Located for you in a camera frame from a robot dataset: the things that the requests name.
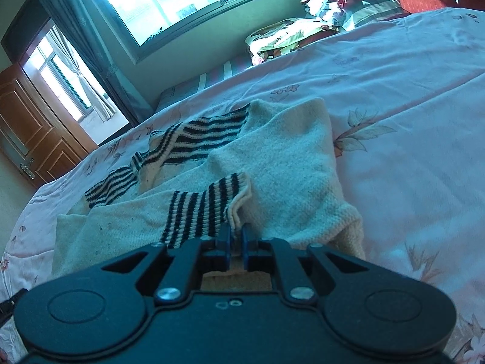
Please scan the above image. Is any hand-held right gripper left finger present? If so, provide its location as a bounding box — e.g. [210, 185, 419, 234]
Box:
[99, 223, 232, 305]

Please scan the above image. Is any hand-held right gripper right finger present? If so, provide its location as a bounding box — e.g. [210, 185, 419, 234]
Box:
[241, 223, 370, 305]

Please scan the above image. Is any green terry towel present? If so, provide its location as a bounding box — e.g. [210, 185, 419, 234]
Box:
[53, 98, 366, 292]

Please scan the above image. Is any striped mattress cover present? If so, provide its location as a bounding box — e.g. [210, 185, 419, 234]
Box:
[155, 51, 262, 112]

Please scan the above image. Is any brown wooden door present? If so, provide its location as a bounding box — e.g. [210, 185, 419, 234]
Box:
[0, 62, 99, 190]

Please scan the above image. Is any pink floral bed sheet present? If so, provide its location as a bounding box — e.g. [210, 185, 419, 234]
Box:
[0, 8, 485, 364]

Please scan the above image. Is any folded yellow floral quilt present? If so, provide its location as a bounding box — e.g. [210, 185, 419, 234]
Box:
[244, 18, 342, 65]

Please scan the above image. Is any white tied curtain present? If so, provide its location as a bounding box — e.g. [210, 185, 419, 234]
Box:
[47, 26, 116, 122]

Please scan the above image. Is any balcony window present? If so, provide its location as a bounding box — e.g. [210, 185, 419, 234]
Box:
[28, 34, 95, 120]

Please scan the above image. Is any teal curtain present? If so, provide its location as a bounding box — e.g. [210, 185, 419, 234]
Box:
[26, 0, 156, 126]

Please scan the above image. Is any striped pillow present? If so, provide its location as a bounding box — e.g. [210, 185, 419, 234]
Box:
[301, 0, 412, 33]

